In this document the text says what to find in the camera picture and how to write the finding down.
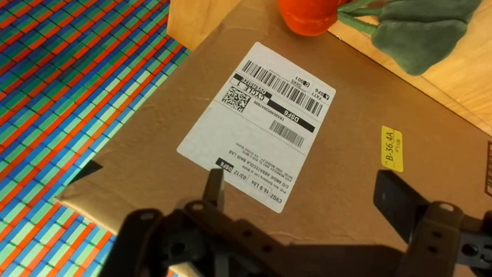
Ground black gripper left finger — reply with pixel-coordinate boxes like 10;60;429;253
203;168;223;210

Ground colourful striped rug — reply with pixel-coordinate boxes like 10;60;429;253
0;0;187;277

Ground green plush leaves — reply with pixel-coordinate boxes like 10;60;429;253
336;0;481;76

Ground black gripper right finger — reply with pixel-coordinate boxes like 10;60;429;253
373;170;429;244

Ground yellow sticker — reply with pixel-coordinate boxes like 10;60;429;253
381;127;404;173

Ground orange pot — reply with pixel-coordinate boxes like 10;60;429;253
276;0;350;37

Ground brown cardboard box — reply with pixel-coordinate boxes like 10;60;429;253
58;0;492;248

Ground white shipping label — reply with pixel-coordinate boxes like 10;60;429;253
176;43;335;213

